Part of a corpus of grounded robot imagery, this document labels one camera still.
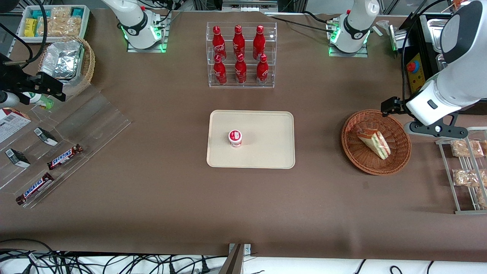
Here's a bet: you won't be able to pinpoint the black cable on table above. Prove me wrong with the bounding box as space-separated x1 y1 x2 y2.
265 11 332 33

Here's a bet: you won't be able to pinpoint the green white small bottle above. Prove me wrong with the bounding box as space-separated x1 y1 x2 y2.
22 91 55 110

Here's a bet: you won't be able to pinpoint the tan wicker basket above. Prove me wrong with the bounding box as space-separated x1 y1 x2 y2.
37 36 96 98

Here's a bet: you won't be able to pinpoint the black countertop appliance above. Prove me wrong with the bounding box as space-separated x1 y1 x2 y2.
398 13 487 115

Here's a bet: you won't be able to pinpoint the red cola bottle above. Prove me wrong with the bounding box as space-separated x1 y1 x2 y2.
253 25 266 61
232 25 246 57
212 26 227 61
234 53 247 84
256 54 269 85
213 54 228 86

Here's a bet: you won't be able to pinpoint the aluminium foil trays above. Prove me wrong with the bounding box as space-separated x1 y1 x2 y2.
40 41 85 80

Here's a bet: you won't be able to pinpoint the metal camera mount pole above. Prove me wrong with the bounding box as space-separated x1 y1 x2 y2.
218 243 252 274

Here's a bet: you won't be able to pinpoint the steel appliance tray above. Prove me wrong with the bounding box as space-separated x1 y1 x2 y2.
426 18 450 53

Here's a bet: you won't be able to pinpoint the snickers chocolate bar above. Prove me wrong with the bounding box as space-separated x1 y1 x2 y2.
15 172 55 206
47 143 84 170

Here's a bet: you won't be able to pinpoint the clear bagged cracker snacks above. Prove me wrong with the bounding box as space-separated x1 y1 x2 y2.
37 7 83 37

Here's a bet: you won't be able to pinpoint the brown round wicker basket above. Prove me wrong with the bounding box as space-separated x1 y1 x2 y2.
341 109 412 176

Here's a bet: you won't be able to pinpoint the small black white box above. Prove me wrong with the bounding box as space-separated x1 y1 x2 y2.
33 127 59 147
5 148 31 169

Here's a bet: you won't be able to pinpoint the clear plastic wrapper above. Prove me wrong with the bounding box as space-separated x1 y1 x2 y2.
374 19 393 37

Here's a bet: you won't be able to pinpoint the small silver metal device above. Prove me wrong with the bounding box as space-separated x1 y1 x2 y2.
388 24 408 53

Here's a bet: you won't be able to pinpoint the clear acrylic stepped display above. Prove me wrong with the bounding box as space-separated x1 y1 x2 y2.
0 84 132 209

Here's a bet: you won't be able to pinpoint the red white yogurt cup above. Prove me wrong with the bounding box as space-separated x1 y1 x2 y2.
228 130 243 148

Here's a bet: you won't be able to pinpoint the grey metal wire rack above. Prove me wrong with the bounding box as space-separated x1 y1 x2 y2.
435 126 487 215

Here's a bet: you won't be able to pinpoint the clear acrylic bottle rack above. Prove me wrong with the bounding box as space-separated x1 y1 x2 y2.
206 22 277 89

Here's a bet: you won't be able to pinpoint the beige plastic tray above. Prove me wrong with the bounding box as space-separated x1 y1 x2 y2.
206 110 296 169

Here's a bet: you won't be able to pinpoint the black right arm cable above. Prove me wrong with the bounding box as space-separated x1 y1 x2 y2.
0 0 49 71

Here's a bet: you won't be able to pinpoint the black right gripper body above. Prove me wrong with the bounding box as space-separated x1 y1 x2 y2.
0 53 38 104

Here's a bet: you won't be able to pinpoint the white plastic bin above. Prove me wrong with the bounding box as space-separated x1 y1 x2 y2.
17 5 91 43

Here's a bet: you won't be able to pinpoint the red white printed carton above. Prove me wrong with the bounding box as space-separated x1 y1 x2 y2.
0 107 32 144

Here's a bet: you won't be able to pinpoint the black arm-mounted cable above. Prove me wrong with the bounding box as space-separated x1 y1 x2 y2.
401 0 457 101

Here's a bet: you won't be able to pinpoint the triangular sandwich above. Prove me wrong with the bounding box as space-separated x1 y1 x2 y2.
356 127 392 160

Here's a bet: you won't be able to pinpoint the yellow snack pack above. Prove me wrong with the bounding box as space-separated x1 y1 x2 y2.
24 18 38 38

